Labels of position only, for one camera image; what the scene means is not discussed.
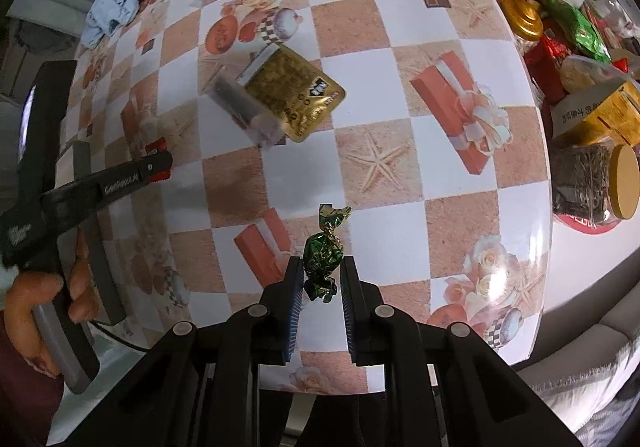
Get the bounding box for green candy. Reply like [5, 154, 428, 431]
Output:
[301, 203, 353, 304]

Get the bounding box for black cable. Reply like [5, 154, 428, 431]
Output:
[87, 319, 171, 355]

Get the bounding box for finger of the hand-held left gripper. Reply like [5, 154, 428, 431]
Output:
[41, 149, 174, 234]

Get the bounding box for person's left forearm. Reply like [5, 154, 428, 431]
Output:
[0, 312, 66, 447]

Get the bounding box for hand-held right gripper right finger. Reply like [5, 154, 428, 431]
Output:
[339, 256, 583, 447]

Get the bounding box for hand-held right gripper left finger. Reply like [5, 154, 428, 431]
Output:
[70, 256, 307, 447]

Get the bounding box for grey sofa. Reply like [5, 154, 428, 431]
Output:
[515, 294, 640, 438]

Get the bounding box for person's left hand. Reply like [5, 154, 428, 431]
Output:
[0, 229, 97, 380]

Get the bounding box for red plate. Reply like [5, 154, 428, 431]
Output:
[552, 212, 626, 235]

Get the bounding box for checkered printed tablecloth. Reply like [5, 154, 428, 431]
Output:
[65, 0, 553, 395]

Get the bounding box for gold lid jar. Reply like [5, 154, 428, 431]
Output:
[497, 0, 546, 52]

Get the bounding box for white cushion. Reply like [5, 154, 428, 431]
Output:
[520, 342, 640, 435]

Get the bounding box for gold snack packet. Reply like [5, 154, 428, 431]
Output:
[242, 44, 347, 144]

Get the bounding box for small red candy packet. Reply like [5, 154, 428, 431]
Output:
[145, 138, 173, 182]

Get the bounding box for beige lid seed jar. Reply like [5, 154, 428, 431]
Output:
[551, 143, 640, 222]

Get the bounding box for yellow cardboard box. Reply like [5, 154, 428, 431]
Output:
[550, 79, 640, 148]

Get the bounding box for light blue cloth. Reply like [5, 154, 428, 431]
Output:
[80, 0, 151, 50]

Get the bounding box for grey stick snack packet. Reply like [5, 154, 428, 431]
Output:
[207, 74, 288, 148]

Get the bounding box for green foil bag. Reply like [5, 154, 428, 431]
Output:
[532, 0, 613, 65]

